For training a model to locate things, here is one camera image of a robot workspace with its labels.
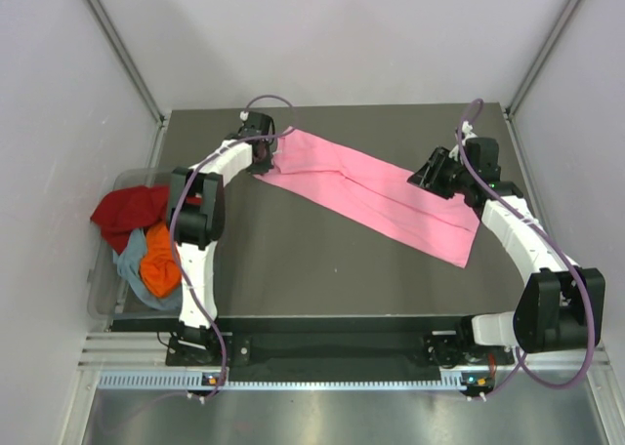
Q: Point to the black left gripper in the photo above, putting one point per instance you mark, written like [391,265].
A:
[266,165]

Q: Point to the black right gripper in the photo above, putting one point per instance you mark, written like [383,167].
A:
[429,176]

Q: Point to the pink t shirt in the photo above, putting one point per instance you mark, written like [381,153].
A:
[374,193]

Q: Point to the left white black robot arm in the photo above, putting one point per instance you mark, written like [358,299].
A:
[196,221]

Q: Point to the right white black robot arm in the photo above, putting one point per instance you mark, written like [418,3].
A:
[561,306]

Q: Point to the orange t shirt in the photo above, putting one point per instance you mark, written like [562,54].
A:
[158,269]

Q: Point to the red t shirt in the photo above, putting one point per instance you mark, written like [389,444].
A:
[122,211]

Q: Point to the grey blue t shirt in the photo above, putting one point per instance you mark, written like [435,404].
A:
[128,267]

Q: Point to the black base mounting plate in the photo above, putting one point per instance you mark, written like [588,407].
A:
[249,349]

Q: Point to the clear plastic bin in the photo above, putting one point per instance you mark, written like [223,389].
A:
[110,296]

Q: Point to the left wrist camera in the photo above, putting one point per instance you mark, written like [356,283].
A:
[255,124]

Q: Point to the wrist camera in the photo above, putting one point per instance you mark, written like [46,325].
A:
[482,153]
[255,124]

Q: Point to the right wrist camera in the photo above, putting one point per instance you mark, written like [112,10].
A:
[482,153]

